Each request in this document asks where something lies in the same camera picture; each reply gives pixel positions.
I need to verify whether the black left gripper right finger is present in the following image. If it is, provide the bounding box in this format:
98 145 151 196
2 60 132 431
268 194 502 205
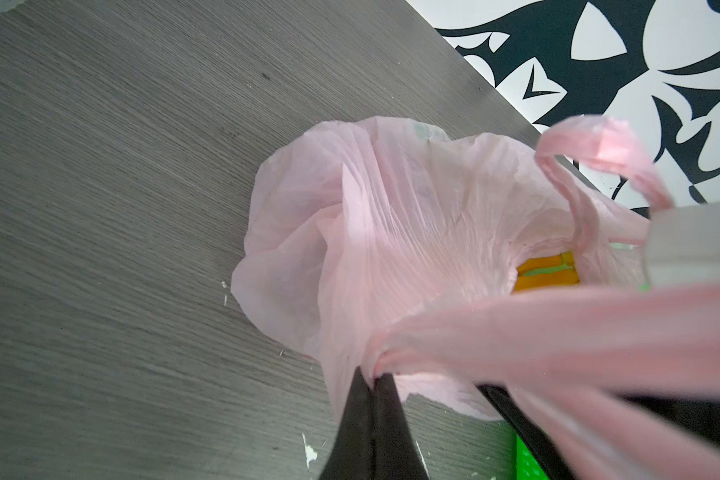
372 374 429 480

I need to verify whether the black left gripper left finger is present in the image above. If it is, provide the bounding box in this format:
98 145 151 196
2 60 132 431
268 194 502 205
319 367 374 480

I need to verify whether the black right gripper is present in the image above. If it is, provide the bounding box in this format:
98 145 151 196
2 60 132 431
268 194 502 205
476 383 720 480

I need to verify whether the yellow fruit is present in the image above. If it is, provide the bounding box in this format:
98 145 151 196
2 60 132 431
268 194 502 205
513 252 580 293

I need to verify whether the pink plastic bag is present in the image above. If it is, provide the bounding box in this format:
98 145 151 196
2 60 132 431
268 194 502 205
230 116 720 479

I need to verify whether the green plastic perforated basket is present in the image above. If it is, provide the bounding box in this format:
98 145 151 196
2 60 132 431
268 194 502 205
515 435 548 480

